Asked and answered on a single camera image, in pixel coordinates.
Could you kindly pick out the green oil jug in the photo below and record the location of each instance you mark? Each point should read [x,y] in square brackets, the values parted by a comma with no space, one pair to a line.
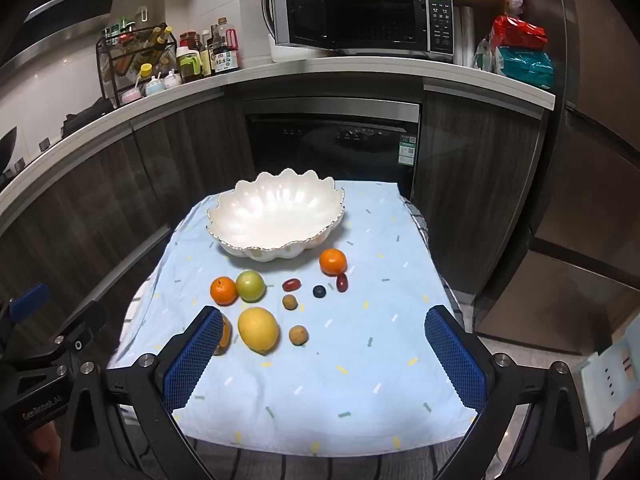
[189,66]

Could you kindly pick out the red-lid jar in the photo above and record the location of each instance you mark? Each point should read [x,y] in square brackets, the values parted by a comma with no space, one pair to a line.
[187,40]

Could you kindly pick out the brown potato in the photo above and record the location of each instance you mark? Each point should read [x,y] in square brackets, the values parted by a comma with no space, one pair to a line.
[225,336]

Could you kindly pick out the row of condiment bottles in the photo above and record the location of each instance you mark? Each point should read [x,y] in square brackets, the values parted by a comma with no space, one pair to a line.
[150,37]

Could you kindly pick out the teal snack bag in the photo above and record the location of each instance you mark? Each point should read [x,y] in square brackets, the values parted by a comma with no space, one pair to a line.
[525,67]

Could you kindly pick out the red grape tomato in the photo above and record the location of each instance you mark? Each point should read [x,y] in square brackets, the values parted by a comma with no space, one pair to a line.
[342,282]
[291,285]

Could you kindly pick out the white scalloped ceramic bowl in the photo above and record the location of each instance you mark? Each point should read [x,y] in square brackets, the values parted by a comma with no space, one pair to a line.
[275,210]

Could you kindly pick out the white condiment jar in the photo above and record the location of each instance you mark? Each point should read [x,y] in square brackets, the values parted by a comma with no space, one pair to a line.
[172,79]

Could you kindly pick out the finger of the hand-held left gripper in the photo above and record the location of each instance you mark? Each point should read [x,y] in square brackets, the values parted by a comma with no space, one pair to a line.
[30,296]
[80,327]

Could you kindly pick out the dark refrigerator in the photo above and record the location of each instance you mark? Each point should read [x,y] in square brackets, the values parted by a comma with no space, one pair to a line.
[590,185]

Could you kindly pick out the white kitchen countertop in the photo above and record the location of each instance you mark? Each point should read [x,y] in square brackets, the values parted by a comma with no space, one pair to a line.
[350,67]

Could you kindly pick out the orange mandarin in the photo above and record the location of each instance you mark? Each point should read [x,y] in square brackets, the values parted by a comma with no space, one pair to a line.
[223,291]
[333,262]

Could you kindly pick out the black microwave oven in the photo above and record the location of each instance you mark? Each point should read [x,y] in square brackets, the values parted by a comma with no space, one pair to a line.
[390,20]

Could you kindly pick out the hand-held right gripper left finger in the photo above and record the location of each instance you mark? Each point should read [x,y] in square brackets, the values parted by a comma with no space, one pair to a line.
[192,360]

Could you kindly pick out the grey striped cloth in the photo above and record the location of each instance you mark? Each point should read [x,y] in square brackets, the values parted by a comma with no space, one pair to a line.
[300,465]

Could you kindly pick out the light green plastic stool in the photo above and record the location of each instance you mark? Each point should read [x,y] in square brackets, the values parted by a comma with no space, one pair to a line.
[607,360]

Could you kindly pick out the red snack bag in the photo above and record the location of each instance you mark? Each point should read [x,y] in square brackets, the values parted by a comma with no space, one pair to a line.
[517,32]

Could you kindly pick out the clear plastic bag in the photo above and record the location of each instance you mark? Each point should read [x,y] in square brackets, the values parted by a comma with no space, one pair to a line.
[484,55]

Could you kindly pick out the black range hood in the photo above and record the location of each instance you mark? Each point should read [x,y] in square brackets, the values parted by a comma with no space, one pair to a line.
[50,0]

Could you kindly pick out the dark wood base cabinet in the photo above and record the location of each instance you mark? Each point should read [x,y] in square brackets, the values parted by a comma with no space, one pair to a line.
[475,160]

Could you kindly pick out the dark sauce bottle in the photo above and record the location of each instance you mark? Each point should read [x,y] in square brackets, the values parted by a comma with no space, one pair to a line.
[206,55]

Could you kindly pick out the brown longan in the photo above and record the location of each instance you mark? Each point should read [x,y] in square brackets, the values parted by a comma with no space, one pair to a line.
[298,335]
[289,302]

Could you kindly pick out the light blue patterned tablecloth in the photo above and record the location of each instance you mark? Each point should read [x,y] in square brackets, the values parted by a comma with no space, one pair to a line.
[350,360]

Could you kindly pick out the green apple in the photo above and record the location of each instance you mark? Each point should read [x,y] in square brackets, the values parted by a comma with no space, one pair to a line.
[250,285]

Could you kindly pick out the black built-in dishwasher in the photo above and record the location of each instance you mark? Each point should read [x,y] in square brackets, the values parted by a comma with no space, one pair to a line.
[325,160]

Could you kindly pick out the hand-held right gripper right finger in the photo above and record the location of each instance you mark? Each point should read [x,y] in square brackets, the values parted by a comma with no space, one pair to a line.
[455,360]

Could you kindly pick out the large soy sauce bottle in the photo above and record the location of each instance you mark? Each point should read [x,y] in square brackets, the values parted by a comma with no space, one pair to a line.
[225,55]

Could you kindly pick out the blue condiment jar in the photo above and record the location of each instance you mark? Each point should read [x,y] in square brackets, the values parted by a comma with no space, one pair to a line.
[154,86]

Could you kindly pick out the pink condiment jar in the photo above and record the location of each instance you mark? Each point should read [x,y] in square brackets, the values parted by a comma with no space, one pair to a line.
[131,95]

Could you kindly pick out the yellow lemon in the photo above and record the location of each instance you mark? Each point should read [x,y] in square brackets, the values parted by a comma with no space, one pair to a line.
[258,331]

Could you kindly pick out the yellow-lid bottle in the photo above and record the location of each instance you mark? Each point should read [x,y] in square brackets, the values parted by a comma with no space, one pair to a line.
[145,71]

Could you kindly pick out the dark blueberry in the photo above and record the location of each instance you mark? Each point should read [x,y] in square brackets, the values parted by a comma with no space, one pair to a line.
[318,291]

